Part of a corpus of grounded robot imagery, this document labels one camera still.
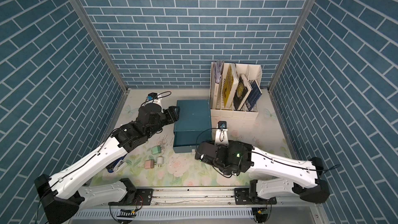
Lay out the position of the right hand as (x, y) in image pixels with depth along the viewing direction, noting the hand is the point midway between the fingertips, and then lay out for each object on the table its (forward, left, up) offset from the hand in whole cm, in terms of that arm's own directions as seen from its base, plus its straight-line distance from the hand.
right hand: (214, 145), depth 68 cm
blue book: (+42, -25, -10) cm, 50 cm away
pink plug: (-4, +34, -20) cm, 40 cm away
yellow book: (+47, -7, -2) cm, 47 cm away
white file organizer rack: (+54, -23, 0) cm, 58 cm away
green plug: (+4, +33, -20) cm, 39 cm away
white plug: (-2, +29, -20) cm, 35 cm away
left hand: (+12, +16, +7) cm, 22 cm away
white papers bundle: (+47, 0, +8) cm, 48 cm away
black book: (+42, -16, -6) cm, 46 cm away
